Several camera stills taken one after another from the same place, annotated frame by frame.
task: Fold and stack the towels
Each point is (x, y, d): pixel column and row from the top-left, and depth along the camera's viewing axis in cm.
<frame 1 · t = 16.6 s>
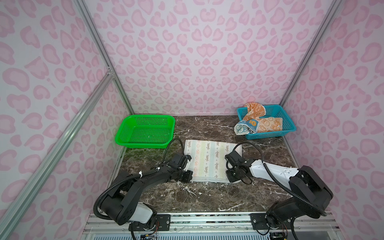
left hand: (192, 175, 87), fingers closed
right hand: (230, 177, 87), fingers closed
green plastic basket: (145, 131, 112), on the table
orange patterned towel: (254, 111, 112), point 10 cm above the table
blue patterned towel: (245, 127, 100), point 12 cm above the table
pastel striped animal towel: (208, 162, 95), on the table

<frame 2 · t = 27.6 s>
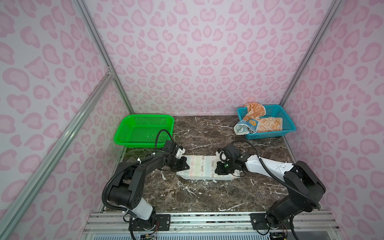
left hand: (190, 165, 88), fingers closed
right hand: (215, 171, 85), fingers closed
pastel striped animal towel: (203, 167, 92), point 2 cm above the table
the other named things where they were.

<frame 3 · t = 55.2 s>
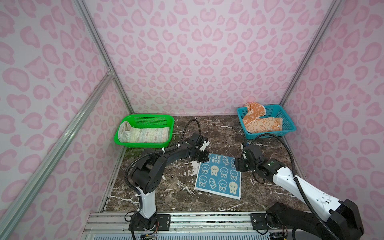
left hand: (210, 157, 90), fingers closed
right hand: (240, 161, 82), fingers open
blue patterned towel: (219, 176, 90), on the table
pastel striped animal towel: (127, 134, 99), point 10 cm above the table
the other named things where they were.

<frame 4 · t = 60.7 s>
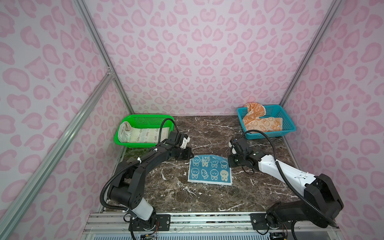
left hand: (194, 153, 87), fingers closed
right hand: (229, 159, 85), fingers closed
blue patterned towel: (209, 169, 93), on the table
the other named things where they were.

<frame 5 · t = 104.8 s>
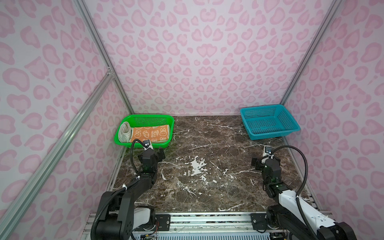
left hand: (153, 146, 89), fingers open
right hand: (263, 153, 84), fingers open
orange patterned towel: (153, 134, 105), point 5 cm above the table
